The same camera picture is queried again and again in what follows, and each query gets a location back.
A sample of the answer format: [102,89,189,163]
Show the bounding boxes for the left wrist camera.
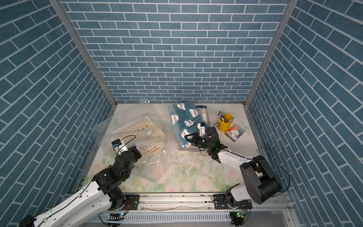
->
[111,139,128,155]

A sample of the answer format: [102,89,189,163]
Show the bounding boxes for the pens in bucket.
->
[217,110,226,122]

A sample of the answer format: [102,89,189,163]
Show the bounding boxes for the cream bear print blanket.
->
[179,105,210,152]

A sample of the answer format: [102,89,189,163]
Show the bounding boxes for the clear plastic vacuum bag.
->
[93,98,173,182]

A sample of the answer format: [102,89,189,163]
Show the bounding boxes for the navy blue star blanket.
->
[196,106,210,125]

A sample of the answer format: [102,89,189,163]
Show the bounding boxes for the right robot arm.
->
[183,127,282,208]

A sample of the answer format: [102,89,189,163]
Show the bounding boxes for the dark teal bear blanket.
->
[168,101,203,148]

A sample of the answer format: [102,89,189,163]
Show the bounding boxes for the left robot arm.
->
[19,146,142,227]

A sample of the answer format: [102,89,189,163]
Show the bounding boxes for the yellow metal pen bucket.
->
[217,113,233,132]

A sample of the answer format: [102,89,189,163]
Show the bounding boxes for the clear box of stationery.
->
[225,122,246,142]

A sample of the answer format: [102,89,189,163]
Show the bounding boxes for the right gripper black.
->
[185,132,213,150]

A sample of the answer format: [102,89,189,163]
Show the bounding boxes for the orange checked flower blanket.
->
[120,115,166,157]

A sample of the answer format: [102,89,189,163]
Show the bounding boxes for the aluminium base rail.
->
[125,193,293,212]

